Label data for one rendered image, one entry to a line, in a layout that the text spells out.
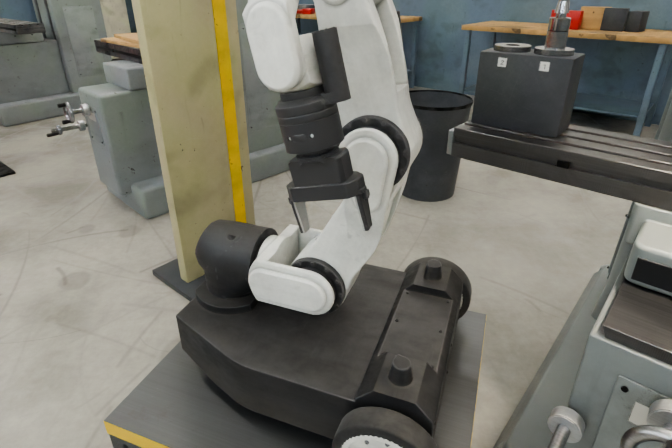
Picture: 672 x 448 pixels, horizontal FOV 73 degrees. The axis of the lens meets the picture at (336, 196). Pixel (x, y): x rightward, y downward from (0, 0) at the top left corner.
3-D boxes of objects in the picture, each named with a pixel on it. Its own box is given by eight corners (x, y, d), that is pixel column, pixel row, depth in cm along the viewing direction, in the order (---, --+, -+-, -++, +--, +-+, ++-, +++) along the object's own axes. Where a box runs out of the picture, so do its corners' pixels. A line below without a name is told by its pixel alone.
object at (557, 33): (542, 46, 112) (547, 20, 109) (563, 47, 111) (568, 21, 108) (545, 49, 108) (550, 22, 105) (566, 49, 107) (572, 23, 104)
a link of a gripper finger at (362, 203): (362, 233, 68) (353, 195, 66) (368, 224, 71) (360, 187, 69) (372, 233, 67) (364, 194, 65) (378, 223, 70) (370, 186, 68)
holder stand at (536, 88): (556, 138, 110) (575, 53, 102) (470, 122, 122) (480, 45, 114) (569, 127, 119) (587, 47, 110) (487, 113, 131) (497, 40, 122)
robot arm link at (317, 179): (277, 208, 68) (256, 131, 64) (304, 184, 76) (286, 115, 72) (355, 203, 63) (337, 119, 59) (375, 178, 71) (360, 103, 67)
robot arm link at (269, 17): (260, 96, 60) (232, -12, 56) (291, 84, 68) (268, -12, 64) (303, 89, 58) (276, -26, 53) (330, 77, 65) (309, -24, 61)
